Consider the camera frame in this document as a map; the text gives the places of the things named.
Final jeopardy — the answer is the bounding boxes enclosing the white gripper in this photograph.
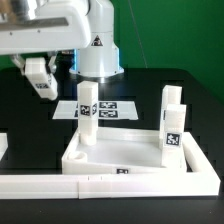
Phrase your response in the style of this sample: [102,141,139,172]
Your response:
[0,3,91,75]

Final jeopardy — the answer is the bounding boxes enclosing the white desk tabletop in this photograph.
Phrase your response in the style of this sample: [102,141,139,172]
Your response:
[61,127,187,175]

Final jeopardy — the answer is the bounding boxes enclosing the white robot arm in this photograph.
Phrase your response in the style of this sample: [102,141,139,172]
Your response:
[0,0,124,81]

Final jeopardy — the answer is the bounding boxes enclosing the white part at left edge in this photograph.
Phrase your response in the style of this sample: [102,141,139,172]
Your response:
[0,133,8,160]

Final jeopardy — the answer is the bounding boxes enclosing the white L-shaped obstacle fixture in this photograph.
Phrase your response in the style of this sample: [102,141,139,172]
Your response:
[0,132,220,199]

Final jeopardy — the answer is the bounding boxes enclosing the base plate with fiducial tags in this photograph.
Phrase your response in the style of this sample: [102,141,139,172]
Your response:
[53,101,138,120]

